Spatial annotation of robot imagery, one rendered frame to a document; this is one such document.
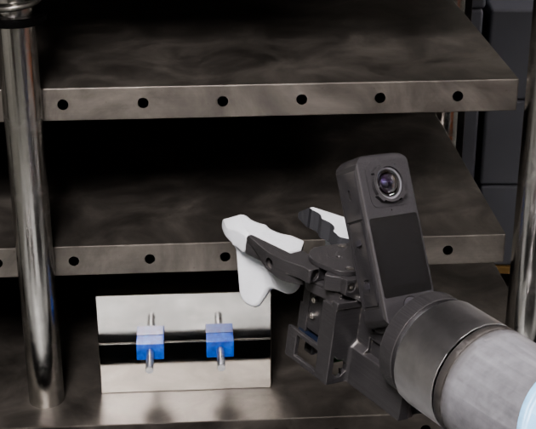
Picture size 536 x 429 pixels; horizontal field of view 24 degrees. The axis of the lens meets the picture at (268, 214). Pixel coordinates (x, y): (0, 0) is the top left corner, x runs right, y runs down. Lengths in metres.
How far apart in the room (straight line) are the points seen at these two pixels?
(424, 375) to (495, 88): 1.13
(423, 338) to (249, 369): 1.22
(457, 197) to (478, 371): 1.34
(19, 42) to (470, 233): 0.74
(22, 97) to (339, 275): 0.99
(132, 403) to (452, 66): 0.72
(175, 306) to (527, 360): 1.23
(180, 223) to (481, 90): 0.51
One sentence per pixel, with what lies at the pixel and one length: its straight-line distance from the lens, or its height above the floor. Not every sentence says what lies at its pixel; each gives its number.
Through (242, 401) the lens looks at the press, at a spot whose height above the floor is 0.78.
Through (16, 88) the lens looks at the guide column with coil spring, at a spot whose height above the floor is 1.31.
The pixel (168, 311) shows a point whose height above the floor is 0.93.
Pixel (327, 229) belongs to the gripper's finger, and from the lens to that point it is 0.94.
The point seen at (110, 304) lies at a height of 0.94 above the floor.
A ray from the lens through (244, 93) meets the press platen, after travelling 1.80.
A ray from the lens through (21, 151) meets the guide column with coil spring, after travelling 1.79.
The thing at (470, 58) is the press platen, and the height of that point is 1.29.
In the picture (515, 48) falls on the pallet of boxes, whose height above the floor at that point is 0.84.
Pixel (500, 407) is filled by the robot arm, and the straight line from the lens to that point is 0.72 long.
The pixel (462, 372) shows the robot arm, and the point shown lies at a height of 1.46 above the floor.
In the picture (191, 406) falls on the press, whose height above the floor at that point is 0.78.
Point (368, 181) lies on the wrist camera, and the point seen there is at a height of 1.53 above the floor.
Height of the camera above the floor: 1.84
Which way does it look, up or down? 24 degrees down
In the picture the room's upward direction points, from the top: straight up
